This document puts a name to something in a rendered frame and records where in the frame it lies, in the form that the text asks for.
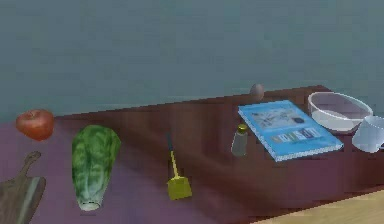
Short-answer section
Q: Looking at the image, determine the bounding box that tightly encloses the grey pepper shaker gold cap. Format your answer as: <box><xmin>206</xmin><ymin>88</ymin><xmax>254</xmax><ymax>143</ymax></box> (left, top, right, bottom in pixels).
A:
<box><xmin>230</xmin><ymin>123</ymin><xmax>249</xmax><ymax>157</ymax></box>

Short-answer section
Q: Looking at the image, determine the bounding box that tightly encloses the green lettuce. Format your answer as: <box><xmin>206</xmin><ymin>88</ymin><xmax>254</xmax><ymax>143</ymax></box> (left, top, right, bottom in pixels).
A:
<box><xmin>71</xmin><ymin>124</ymin><xmax>122</xmax><ymax>212</ymax></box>

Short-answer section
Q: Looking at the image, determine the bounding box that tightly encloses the brown egg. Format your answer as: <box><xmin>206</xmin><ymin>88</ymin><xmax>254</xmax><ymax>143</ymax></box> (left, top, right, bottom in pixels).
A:
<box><xmin>249</xmin><ymin>83</ymin><xmax>265</xmax><ymax>102</ymax></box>

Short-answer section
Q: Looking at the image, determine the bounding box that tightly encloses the blue book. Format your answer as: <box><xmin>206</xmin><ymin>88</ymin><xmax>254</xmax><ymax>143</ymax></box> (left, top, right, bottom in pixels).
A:
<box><xmin>237</xmin><ymin>99</ymin><xmax>345</xmax><ymax>163</ymax></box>

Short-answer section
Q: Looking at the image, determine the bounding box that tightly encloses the clear glass bowl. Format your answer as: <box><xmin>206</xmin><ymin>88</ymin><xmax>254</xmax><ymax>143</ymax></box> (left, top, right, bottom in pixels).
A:
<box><xmin>307</xmin><ymin>91</ymin><xmax>374</xmax><ymax>136</ymax></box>

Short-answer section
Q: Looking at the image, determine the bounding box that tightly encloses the red tomato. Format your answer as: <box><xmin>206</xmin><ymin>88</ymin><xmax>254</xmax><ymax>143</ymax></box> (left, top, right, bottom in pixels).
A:
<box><xmin>15</xmin><ymin>109</ymin><xmax>55</xmax><ymax>142</ymax></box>

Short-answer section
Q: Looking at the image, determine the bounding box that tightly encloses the pale blue cup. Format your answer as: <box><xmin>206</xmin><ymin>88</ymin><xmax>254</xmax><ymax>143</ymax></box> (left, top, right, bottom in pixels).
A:
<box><xmin>351</xmin><ymin>115</ymin><xmax>384</xmax><ymax>154</ymax></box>

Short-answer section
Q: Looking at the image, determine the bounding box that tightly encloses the brown wooden cutting board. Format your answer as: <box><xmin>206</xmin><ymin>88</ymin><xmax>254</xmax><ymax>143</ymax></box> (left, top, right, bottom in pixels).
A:
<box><xmin>0</xmin><ymin>150</ymin><xmax>47</xmax><ymax>224</ymax></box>

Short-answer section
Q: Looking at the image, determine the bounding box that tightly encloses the yellow spatula with dark handle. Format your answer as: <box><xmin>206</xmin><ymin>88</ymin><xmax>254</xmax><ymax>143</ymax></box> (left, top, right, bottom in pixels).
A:
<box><xmin>165</xmin><ymin>132</ymin><xmax>193</xmax><ymax>201</ymax></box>

